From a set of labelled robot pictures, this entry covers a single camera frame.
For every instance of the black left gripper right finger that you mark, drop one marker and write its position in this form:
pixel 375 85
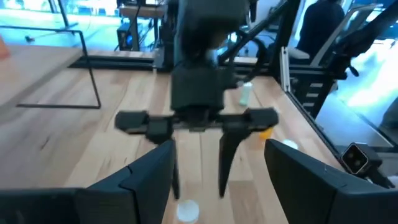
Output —
pixel 320 199

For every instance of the black computer tower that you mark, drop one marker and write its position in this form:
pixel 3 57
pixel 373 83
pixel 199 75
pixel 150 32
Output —
pixel 124 37

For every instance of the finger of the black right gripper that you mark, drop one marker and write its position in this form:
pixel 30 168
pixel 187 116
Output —
pixel 228 155
pixel 158 130

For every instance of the small grey depth camera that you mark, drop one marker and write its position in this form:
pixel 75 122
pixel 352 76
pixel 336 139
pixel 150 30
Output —
pixel 354 158

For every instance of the small teal medicine bottle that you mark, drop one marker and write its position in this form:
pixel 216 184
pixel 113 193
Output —
pixel 187 211

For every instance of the wooden office desk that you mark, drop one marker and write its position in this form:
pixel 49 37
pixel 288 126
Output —
pixel 140 12

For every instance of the black background robot arm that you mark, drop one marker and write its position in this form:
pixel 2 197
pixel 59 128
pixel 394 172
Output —
pixel 351 46

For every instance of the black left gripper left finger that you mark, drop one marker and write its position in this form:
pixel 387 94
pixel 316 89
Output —
pixel 93 205

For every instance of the grey office chair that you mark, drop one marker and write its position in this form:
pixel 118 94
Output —
pixel 298 53

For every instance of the person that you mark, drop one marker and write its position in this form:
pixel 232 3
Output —
pixel 320 21

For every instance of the wooden shelf with metal frame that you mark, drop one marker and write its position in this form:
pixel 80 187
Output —
pixel 31 68

